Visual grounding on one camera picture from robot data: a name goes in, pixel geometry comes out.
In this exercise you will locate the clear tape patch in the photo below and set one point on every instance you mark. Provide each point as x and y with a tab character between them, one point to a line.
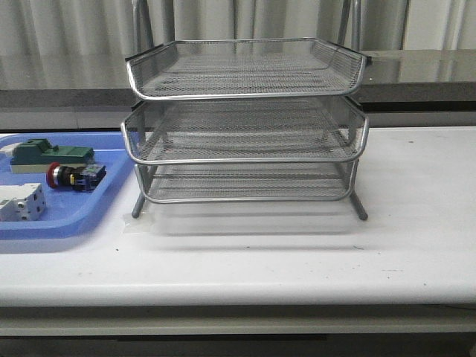
144	224

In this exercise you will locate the grey metal rack frame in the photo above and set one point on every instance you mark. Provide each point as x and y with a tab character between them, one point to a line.
354	199

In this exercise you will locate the red emergency stop button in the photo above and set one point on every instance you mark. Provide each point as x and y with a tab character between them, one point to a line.
81	179

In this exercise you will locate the green and beige switch block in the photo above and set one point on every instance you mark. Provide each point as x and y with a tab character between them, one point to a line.
36	155

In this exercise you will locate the white circuit breaker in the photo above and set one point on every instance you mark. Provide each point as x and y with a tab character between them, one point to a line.
24	202

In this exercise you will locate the silver mesh top tray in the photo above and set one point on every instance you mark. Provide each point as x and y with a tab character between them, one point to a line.
240	68

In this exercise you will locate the blue plastic tray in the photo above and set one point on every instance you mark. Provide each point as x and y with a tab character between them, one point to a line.
69	212

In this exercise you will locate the dark grey back counter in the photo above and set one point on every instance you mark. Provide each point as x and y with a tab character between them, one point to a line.
401	80

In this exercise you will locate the silver mesh bottom tray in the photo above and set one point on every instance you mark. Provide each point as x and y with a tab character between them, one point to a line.
266	182

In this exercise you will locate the silver mesh tray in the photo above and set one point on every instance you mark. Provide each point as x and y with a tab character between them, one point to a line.
240	68
297	130
266	182

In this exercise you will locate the white part behind green block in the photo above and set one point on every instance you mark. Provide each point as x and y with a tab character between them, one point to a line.
9	149

